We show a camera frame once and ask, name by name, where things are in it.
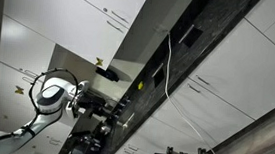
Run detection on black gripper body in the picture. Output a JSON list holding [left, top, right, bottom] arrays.
[[80, 93, 112, 119]]

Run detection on silver drawer handle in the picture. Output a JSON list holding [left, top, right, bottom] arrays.
[[195, 75, 212, 86]]

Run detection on small yellow object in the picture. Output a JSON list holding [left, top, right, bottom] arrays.
[[136, 80, 145, 92]]

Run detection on black under-cabinet device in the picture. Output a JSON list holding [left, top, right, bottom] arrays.
[[94, 66, 122, 83]]

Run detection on black countertop appliance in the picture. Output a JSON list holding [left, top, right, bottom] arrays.
[[59, 120, 111, 154]]

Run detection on yellow butterfly sticker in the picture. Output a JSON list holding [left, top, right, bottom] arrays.
[[94, 56, 105, 68], [14, 85, 26, 95]]

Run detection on white upper cabinet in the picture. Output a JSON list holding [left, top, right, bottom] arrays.
[[0, 0, 152, 74]]

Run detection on white tall cabinet panel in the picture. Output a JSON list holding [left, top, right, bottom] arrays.
[[0, 62, 46, 137], [0, 14, 58, 78]]

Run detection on silver bar handle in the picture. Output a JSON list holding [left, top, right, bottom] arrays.
[[122, 111, 136, 130]]

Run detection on wall power outlet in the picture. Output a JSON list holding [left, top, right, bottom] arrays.
[[152, 23, 170, 36]]

